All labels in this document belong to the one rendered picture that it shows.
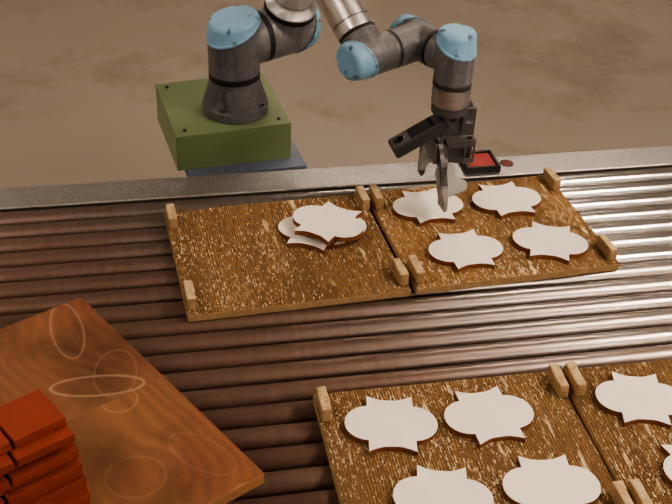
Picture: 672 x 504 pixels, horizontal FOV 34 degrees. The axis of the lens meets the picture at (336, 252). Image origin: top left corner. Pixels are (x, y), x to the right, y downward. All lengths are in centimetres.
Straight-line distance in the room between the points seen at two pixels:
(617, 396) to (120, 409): 79
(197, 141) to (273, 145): 18
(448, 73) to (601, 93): 305
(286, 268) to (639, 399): 68
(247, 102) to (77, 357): 96
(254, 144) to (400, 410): 96
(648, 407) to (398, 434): 41
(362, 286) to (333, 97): 286
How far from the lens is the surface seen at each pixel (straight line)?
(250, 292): 202
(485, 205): 230
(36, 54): 531
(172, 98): 265
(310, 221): 216
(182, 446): 157
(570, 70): 531
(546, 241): 221
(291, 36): 253
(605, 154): 263
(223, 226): 220
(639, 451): 179
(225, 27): 245
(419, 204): 227
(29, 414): 142
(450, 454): 172
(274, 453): 173
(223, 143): 252
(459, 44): 209
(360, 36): 210
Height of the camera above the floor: 212
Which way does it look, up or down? 34 degrees down
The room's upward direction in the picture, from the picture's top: 3 degrees clockwise
